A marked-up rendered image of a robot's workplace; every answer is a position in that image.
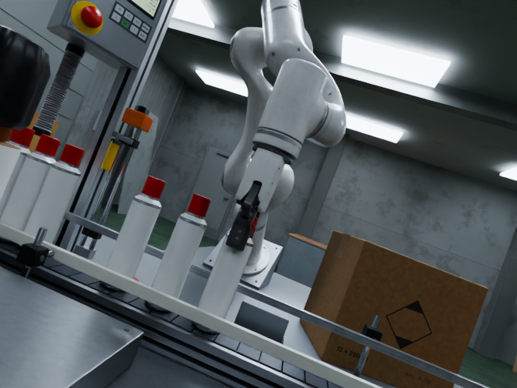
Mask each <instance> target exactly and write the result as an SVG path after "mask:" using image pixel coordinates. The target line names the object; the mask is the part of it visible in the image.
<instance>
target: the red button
mask: <svg viewBox="0 0 517 388"><path fill-rule="evenodd" d="M80 16H81V20H82V22H83V23H84V24H85V25H86V26H87V27H89V28H98V27H99V26H100V25H101V24H102V15H101V13H100V11H99V10H98V9H97V8H95V7H93V6H86V7H84V8H83V9H82V10H81V14H80Z"/></svg>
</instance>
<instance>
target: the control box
mask: <svg viewBox="0 0 517 388"><path fill-rule="evenodd" d="M115 1H117V2H119V3H120V4H121V5H123V6H124V7H126V8H127V9H128V10H129V11H131V12H132V13H134V14H135V15H137V16H138V17H139V18H140V19H141V20H143V21H144V22H146V23H147V24H149V25H150V26H151V27H152V30H151V32H150V34H149V37H148V39H147V42H146V43H144V42H143V41H141V40H140V39H138V38H136V37H135V36H134V35H132V34H131V33H129V32H128V31H126V30H125V29H123V28H122V27H121V26H119V25H117V24H116V23H114V22H113V21H112V20H111V19H109V18H108V17H109V16H110V13H111V11H112V8H113V6H114V4H115ZM165 1H166V0H162V2H161V4H160V6H159V8H158V11H157V14H156V16H155V19H154V20H152V19H151V18H149V17H148V16H147V15H146V14H144V13H143V12H141V11H140V10H139V9H137V8H136V7H135V6H134V5H132V4H131V3H130V2H128V1H127V0H58V2H57V4H56V6H55V9H54V12H53V13H52V17H51V18H50V21H49V23H48V26H47V29H48V30H49V31H50V32H52V33H54V34H55V35H57V36H58V37H60V38H63V39H64V40H66V41H67V42H69V43H71V44H73V45H76V46H78V47H79V48H81V49H83V50H84V51H85V52H87V53H88V54H90V55H92V56H94V57H95V58H97V59H98V60H100V61H102V62H104V63H105V64H107V65H109V66H111V67H112V68H114V69H116V70H119V69H120V66H122V67H125V68H127V69H129V70H136V69H138V67H139V66H140V63H141V61H142V58H143V56H144V54H145V50H146V49H147V46H148V43H149V41H150V38H151V37H152V33H153V32H154V29H155V26H156V24H157V21H158V18H159V16H160V14H161V12H162V9H163V7H164V4H165ZM86 6H93V7H95V8H97V9H98V10H99V11H100V13H101V15H102V24H101V25H100V26H99V27H98V28H89V27H87V26H86V25H85V24H84V23H83V22H82V20H81V16H80V14H81V10H82V9H83V8H84V7H86Z"/></svg>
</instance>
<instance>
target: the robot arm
mask: <svg viewBox="0 0 517 388"><path fill-rule="evenodd" d="M229 50H230V51H229V53H230V57H231V60H232V63H233V65H234V66H235V68H236V69H237V71H238V73H239V74H240V76H241V77H242V79H243V81H244V83H245V85H246V88H247V91H248V101H247V110H246V118H245V127H244V131H243V133H242V137H241V139H240V141H239V143H238V145H237V146H236V148H235V150H234V152H233V153H232V154H231V155H230V157H229V158H228V161H227V162H226V164H225V166H224V167H223V170H222V176H221V184H222V187H223V189H224V190H225V191H226V192H228V193H230V194H232V195H235V203H236V205H235V209H234V215H233V223H232V228H231V230H230V233H229V235H228V238H227V240H226V243H225V244H226V245H227V246H230V247H232V248H234V249H237V250H239V251H243V250H244V249H245V246H246V243H247V241H248V238H249V236H250V233H251V231H252V229H251V226H252V224H253V221H254V219H255V217H257V218H258V221H257V223H256V225H255V229H254V231H253V234H252V236H251V237H250V238H251V239H252V241H253V243H254V246H253V248H252V251H251V253H250V256H249V258H248V262H247V263H246V266H245V269H244V271H243V274H242V275H253V274H256V273H260V272H261V271H262V270H264V269H265V268H266V266H267V265H268V264H269V259H270V255H269V251H268V249H267V247H266V246H265V245H264V244H263V241H264V237H265V228H266V224H267V219H268V216H269V212H270V211H271V210H273V209H274V208H275V207H276V206H278V205H279V204H281V203H282V202H283V201H284V200H285V199H287V197H288V196H289V195H290V193H291V192H292V189H293V186H294V184H295V175H294V173H293V171H292V169H291V167H290V166H289V165H292V163H293V160H296V159H297V158H298V156H299V153H300V150H301V148H302V145H303V142H304V140H305V139H307V140H308V141H310V142H312V143H314V144H316V145H317V146H321V147H332V146H335V145H336V144H338V143H339V142H340V141H341V140H342V138H343V136H344V134H345V130H346V114H345V107H344V104H343V101H342V97H341V94H340V91H339V88H338V86H337V85H336V83H335V81H334V79H333V77H332V76H331V75H330V73H329V71H328V70H327V69H326V67H325V66H324V65H323V64H322V63H321V62H320V61H319V59H318V58H317V57H316V56H315V55H314V54H313V52H312V50H313V46H312V40H311V38H310V36H309V34H308V33H307V31H306V30H305V27H304V22H303V17H302V10H301V5H300V1H299V0H263V1H262V28H256V27H246V28H242V29H240V30H238V31H237V32H236V33H235V34H234V35H233V36H232V40H231V43H230V49H229ZM264 67H266V68H269V70H270V71H271V72H272V74H273V75H274V76H275V77H276V78H277V79H276V81H275V84H274V87H272V85H271V84H270V83H269V82H268V81H267V80H266V79H265V77H264V76H263V74H262V69H263V68H264ZM254 152H255V154H254V156H253V157H252V154H253V153H254ZM251 157H252V159H251Z"/></svg>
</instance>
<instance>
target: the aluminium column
mask: <svg viewBox="0 0 517 388"><path fill-rule="evenodd" d="M177 4H178V0H166V1H165V4H164V7H163V9H162V12H161V14H160V16H159V18H158V21H157V24H156V26H155V29H154V32H153V33H152V37H151V38H150V41H149V43H148V46H147V49H146V50H145V54H144V56H143V58H142V61H141V63H140V66H139V67H138V69H136V70H129V69H127V68H125V67H122V66H120V69H119V71H118V74H117V76H116V78H115V81H114V83H113V86H112V89H111V91H110V93H109V95H108V98H107V100H106V103H105V106H104V108H103V110H102V114H101V115H100V118H99V120H98V123H97V125H96V127H95V131H94V132H93V135H92V137H91V140H90V142H89V144H88V148H87V149H86V152H85V154H84V157H83V159H82V162H81V165H80V166H79V169H78V170H79V171H80V173H81V176H80V178H79V180H78V183H77V185H76V187H75V191H74V192H73V195H72V198H71V200H70V202H69V204H68V208H67V209H66V210H67V211H69V212H72V213H74V214H76V215H78V216H81V217H83V218H86V219H90V217H91V214H92V212H93V209H94V208H95V204H96V202H97V200H98V197H99V194H100V192H101V190H102V187H103V185H104V182H105V180H106V177H107V175H108V172H109V170H106V169H101V166H102V163H103V161H104V159H105V156H106V153H107V151H108V148H109V146H110V144H111V139H116V140H118V139H117V138H115V137H113V136H112V132H113V131H115V132H118V133H120V134H123V135H124V133H125V130H126V128H127V125H128V124H126V123H125V122H123V121H122V117H123V115H124V113H125V110H126V108H130V109H134V108H135V106H136V105H137V102H138V99H139V97H140V95H141V93H142V90H143V87H144V85H145V82H146V79H147V78H148V74H149V73H150V70H151V68H152V65H153V62H154V61H155V57H156V55H157V53H158V50H159V48H160V45H161V43H162V40H163V38H164V36H165V33H166V30H167V28H168V25H169V22H170V21H171V19H172V16H173V13H174V11H175V8H176V5H177ZM83 228H84V227H83V226H80V225H78V224H76V223H74V222H71V221H69V220H67V219H62V222H61V225H60V226H59V229H58V232H57V234H56V236H55V239H54V242H53V245H55V246H58V247H60V248H62V249H65V250H67V251H69V252H71V253H73V251H74V249H75V246H76V245H79V243H80V242H81V240H82V237H83V234H82V230H83Z"/></svg>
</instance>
